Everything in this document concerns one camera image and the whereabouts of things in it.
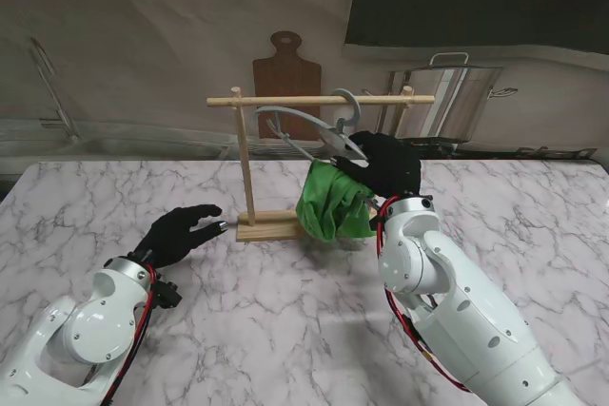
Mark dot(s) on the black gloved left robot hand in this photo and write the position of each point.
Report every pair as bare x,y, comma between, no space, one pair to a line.
176,235

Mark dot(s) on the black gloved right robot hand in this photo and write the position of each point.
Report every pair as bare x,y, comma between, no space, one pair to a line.
387,168

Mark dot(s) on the green microfibre towel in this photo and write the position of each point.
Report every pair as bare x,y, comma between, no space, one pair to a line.
328,201

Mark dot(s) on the grey plastic clothes hanger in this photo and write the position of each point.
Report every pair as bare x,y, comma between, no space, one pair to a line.
323,135

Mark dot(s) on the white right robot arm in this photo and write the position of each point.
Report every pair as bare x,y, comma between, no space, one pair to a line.
452,306

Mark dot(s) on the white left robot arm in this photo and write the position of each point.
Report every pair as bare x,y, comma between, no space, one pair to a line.
71,330

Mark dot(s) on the wooden drying rack stand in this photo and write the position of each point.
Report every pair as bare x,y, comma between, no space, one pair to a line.
266,230

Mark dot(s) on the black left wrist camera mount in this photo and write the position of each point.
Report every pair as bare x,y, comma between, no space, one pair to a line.
167,294

